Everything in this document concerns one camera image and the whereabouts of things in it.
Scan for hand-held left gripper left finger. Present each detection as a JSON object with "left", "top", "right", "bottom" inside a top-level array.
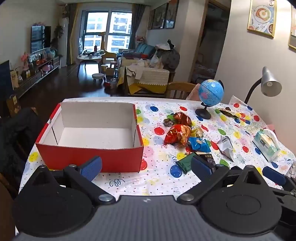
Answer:
[{"left": 23, "top": 156, "right": 116, "bottom": 206}]

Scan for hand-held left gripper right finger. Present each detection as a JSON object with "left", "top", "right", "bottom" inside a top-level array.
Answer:
[{"left": 176, "top": 155, "right": 267, "bottom": 205}]

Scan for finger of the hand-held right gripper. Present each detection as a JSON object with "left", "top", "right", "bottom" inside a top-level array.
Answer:
[{"left": 262, "top": 166, "right": 296, "bottom": 193}]

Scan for blue cookie packet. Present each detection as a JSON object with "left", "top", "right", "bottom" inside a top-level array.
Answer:
[{"left": 188, "top": 137, "right": 212, "bottom": 153}]

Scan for red cardboard box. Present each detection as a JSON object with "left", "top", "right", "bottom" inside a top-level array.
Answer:
[{"left": 35, "top": 102, "right": 144, "bottom": 173}]

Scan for red snack bag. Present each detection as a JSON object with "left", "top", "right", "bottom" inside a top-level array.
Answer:
[{"left": 164, "top": 124, "right": 192, "bottom": 147}]

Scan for brown foil snack packet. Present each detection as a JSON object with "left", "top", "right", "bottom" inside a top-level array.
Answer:
[{"left": 173, "top": 112, "right": 193, "bottom": 127}]

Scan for black snack packet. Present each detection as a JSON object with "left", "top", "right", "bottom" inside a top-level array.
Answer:
[{"left": 195, "top": 152, "right": 216, "bottom": 168}]

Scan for green snack packet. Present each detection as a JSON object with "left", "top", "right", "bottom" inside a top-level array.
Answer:
[{"left": 176, "top": 155, "right": 197, "bottom": 174}]

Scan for soft tissue pack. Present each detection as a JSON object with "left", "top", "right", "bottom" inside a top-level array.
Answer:
[{"left": 252, "top": 128, "right": 282, "bottom": 162}]

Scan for white snack packet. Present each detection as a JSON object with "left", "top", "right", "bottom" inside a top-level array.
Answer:
[{"left": 217, "top": 136, "right": 234, "bottom": 162}]

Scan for brown and gold packet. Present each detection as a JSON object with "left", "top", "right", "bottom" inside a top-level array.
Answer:
[{"left": 218, "top": 107, "right": 241, "bottom": 119}]

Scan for pink cloth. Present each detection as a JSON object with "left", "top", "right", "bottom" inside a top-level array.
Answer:
[{"left": 185, "top": 83, "right": 201, "bottom": 101}]

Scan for black jacket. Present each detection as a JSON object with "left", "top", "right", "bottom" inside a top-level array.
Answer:
[{"left": 0, "top": 107, "right": 44, "bottom": 193}]

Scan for small blue globe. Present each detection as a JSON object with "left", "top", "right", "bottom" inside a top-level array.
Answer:
[{"left": 195, "top": 79, "right": 225, "bottom": 120}]

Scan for wooden chair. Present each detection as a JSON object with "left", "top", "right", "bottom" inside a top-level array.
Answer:
[{"left": 166, "top": 82, "right": 197, "bottom": 100}]

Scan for grey desk lamp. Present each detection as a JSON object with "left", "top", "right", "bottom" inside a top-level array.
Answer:
[{"left": 244, "top": 66, "right": 282, "bottom": 105}]

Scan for small white stool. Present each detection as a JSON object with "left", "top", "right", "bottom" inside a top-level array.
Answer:
[{"left": 92, "top": 73, "right": 105, "bottom": 85}]

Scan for brown paper bag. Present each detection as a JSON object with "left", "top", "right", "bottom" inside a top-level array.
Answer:
[{"left": 6, "top": 95, "right": 19, "bottom": 116}]

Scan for cream and yellow blanket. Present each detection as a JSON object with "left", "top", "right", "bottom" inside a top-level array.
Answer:
[{"left": 117, "top": 58, "right": 170, "bottom": 94}]

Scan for long television cabinet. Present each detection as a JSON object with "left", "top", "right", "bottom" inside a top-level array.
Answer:
[{"left": 9, "top": 55, "right": 62, "bottom": 98}]

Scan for round coffee table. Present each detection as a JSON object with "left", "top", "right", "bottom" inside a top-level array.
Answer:
[{"left": 77, "top": 53, "right": 103, "bottom": 76}]

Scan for yellow giraffe chair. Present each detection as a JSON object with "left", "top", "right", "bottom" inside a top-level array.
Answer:
[{"left": 98, "top": 32, "right": 117, "bottom": 64}]

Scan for pile of clothes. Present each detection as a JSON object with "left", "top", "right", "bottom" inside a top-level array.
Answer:
[{"left": 155, "top": 39, "right": 180, "bottom": 70}]

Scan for yellow curtain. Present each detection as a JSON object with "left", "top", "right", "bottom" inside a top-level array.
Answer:
[{"left": 66, "top": 3, "right": 80, "bottom": 66}]

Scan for large window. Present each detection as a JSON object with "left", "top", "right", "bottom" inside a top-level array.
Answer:
[{"left": 82, "top": 10, "right": 133, "bottom": 56}]

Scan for tall potted plant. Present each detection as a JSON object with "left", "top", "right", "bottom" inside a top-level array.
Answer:
[{"left": 54, "top": 24, "right": 65, "bottom": 56}]

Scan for flat screen television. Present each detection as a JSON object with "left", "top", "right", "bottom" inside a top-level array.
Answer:
[{"left": 31, "top": 25, "right": 52, "bottom": 54}]

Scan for grey curtain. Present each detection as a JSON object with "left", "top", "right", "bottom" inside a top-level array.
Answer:
[{"left": 128, "top": 3, "right": 146, "bottom": 50}]

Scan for dark framed picture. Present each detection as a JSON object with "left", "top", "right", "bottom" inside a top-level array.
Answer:
[
  {"left": 154, "top": 3, "right": 168, "bottom": 29},
  {"left": 165, "top": 0, "right": 179, "bottom": 29},
  {"left": 147, "top": 9, "right": 155, "bottom": 30}
]

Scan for gold framed food picture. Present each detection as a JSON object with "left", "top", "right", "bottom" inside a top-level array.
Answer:
[{"left": 247, "top": 0, "right": 277, "bottom": 38}]

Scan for gold framed wall picture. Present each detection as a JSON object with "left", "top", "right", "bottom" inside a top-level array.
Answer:
[{"left": 288, "top": 5, "right": 296, "bottom": 49}]

